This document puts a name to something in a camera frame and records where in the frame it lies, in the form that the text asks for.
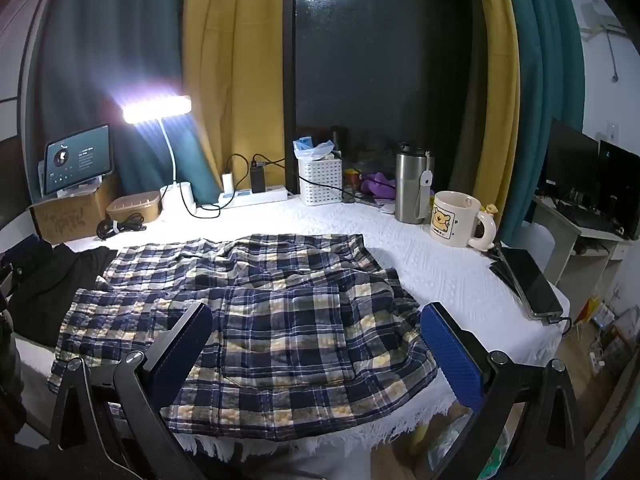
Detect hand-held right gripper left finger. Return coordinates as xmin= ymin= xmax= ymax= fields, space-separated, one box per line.
xmin=47 ymin=302 xmax=213 ymax=480

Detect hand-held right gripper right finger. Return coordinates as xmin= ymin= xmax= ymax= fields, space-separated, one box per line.
xmin=420 ymin=301 xmax=586 ymax=480

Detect blue yellow plaid pants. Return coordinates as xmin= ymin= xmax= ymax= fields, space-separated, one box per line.
xmin=47 ymin=232 xmax=440 ymax=442

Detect black smartphone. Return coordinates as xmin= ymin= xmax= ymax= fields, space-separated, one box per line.
xmin=500 ymin=247 xmax=566 ymax=320

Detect white cartoon mug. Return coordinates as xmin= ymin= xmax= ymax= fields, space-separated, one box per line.
xmin=429 ymin=190 xmax=497 ymax=251

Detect black garment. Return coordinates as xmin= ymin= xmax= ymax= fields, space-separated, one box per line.
xmin=7 ymin=245 xmax=118 ymax=348

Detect white desk lamp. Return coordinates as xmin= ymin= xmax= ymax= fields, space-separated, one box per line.
xmin=119 ymin=94 xmax=197 ymax=219

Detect beige plastic tray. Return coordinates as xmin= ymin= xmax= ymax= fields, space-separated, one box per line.
xmin=106 ymin=191 xmax=165 ymax=226

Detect white computer desk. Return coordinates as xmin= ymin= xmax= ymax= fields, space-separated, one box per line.
xmin=532 ymin=192 xmax=636 ymax=321

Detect white power strip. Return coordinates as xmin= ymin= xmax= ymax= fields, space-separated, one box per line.
xmin=218 ymin=186 xmax=289 ymax=208

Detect steel tumbler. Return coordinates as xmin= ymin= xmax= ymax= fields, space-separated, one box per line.
xmin=395 ymin=142 xmax=435 ymax=225

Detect cardboard box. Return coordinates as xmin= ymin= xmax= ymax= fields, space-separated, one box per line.
xmin=31 ymin=175 xmax=121 ymax=245

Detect purple cloth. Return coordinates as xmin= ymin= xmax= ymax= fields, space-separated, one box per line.
xmin=361 ymin=171 xmax=398 ymax=198

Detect white tablet stand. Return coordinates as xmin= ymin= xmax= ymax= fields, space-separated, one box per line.
xmin=56 ymin=174 xmax=115 ymax=199

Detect white plastic basket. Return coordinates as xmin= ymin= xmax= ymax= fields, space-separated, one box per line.
xmin=298 ymin=156 xmax=343 ymax=207

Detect black monitor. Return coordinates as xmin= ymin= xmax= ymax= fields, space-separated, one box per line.
xmin=597 ymin=140 xmax=640 ymax=241
xmin=545 ymin=119 xmax=601 ymax=201

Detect blue plastic bag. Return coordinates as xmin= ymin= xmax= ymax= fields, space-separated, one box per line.
xmin=293 ymin=136 xmax=335 ymax=161

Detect yellow curtain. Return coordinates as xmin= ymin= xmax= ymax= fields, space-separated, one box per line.
xmin=182 ymin=0 xmax=296 ymax=196
xmin=450 ymin=0 xmax=521 ymax=211

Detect dark glass window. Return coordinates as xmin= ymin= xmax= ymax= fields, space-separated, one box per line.
xmin=282 ymin=0 xmax=476 ymax=196

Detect teal curtain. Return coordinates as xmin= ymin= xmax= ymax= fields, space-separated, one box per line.
xmin=500 ymin=0 xmax=586 ymax=246
xmin=30 ymin=0 xmax=221 ymax=206

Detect coiled black cable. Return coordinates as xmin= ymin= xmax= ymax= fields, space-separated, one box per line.
xmin=96 ymin=212 xmax=147 ymax=239

